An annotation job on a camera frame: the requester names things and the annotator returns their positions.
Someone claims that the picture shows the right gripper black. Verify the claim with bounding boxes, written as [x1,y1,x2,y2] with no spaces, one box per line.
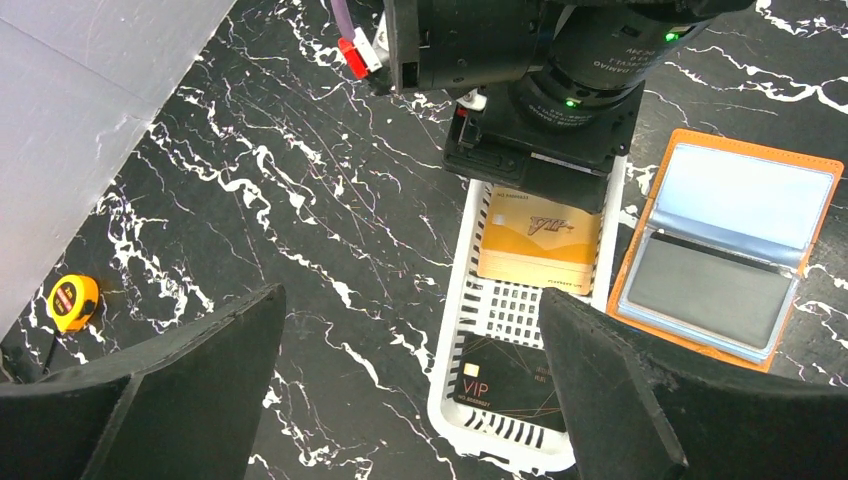
[385,1,646,213]

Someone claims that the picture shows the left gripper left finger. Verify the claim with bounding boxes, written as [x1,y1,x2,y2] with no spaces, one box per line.
[1,284,286,479]

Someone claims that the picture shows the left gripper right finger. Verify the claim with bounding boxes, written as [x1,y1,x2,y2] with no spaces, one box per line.
[538,288,847,479]

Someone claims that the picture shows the orange leather card holder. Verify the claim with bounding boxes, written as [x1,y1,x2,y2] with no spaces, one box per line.
[606,129,844,372]

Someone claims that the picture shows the white plastic basket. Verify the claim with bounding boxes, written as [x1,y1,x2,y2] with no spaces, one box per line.
[427,155,629,475]

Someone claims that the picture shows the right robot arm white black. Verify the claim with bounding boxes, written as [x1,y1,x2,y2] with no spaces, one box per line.
[385,1,747,213]

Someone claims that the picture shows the black VIP card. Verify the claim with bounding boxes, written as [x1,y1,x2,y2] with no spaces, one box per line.
[453,334,566,433]

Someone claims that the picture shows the yellow tape measure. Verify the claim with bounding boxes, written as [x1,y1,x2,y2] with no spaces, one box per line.
[47,274,100,334]

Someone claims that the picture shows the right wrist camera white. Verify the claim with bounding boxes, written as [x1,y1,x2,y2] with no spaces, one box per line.
[334,9,392,96]

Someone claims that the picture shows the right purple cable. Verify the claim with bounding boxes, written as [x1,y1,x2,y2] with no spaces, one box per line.
[329,0,362,41]

